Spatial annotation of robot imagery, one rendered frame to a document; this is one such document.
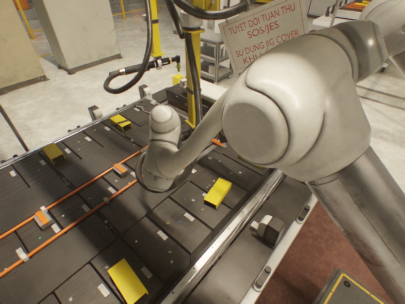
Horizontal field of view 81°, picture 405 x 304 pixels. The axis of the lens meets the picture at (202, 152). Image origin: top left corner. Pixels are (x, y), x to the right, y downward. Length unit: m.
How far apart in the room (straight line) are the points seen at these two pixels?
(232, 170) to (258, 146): 1.06
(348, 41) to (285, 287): 1.91
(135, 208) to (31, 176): 0.65
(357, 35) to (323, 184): 0.23
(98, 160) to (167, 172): 0.79
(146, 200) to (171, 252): 0.29
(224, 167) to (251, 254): 0.47
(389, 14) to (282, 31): 0.39
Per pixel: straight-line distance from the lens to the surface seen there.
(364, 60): 0.45
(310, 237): 2.43
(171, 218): 1.15
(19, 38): 5.33
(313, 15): 10.26
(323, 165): 0.33
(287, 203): 1.42
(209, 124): 0.63
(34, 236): 1.31
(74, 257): 1.16
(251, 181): 1.30
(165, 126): 0.79
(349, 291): 1.94
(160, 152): 0.77
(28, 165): 1.68
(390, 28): 0.85
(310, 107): 0.28
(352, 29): 0.46
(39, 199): 1.43
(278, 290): 2.13
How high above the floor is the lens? 1.95
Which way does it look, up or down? 41 degrees down
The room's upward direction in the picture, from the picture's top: straight up
